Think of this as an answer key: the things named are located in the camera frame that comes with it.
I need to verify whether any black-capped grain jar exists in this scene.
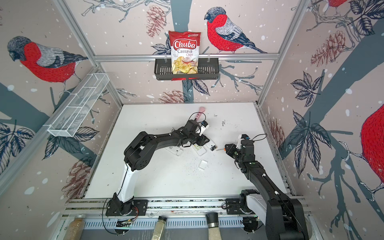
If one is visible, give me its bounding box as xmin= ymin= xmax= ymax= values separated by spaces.
xmin=206 ymin=212 xmax=222 ymax=240

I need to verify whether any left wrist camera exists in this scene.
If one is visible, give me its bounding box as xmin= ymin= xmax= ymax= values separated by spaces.
xmin=199 ymin=121 xmax=210 ymax=136

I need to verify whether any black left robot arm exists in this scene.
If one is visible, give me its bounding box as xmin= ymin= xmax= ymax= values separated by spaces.
xmin=110 ymin=119 xmax=210 ymax=208

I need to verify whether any glass jar of grains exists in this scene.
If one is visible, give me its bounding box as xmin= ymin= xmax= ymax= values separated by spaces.
xmin=63 ymin=215 xmax=86 ymax=240

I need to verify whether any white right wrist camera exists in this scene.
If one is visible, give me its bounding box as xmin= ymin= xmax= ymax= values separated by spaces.
xmin=237 ymin=134 xmax=250 ymax=149

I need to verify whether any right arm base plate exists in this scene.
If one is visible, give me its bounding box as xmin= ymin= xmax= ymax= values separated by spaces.
xmin=223 ymin=198 xmax=256 ymax=215

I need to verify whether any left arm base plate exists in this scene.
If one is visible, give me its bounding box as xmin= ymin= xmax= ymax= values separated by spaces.
xmin=105 ymin=199 xmax=149 ymax=217

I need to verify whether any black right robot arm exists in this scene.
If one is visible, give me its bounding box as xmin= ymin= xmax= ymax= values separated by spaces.
xmin=225 ymin=139 xmax=310 ymax=240

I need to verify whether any slim seed bottle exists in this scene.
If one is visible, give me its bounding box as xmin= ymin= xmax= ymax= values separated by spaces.
xmin=151 ymin=216 xmax=167 ymax=240

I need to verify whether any black wall basket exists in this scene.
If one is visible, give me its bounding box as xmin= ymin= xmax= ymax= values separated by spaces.
xmin=154 ymin=58 xmax=220 ymax=81

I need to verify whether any white remote control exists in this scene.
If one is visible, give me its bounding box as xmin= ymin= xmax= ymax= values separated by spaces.
xmin=193 ymin=144 xmax=207 ymax=156
xmin=205 ymin=140 xmax=218 ymax=152

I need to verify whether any white wire mesh shelf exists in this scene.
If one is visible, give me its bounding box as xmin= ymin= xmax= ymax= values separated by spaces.
xmin=48 ymin=73 xmax=110 ymax=137

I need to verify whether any Chuba cassava chips bag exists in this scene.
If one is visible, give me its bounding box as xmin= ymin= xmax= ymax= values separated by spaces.
xmin=169 ymin=31 xmax=201 ymax=74

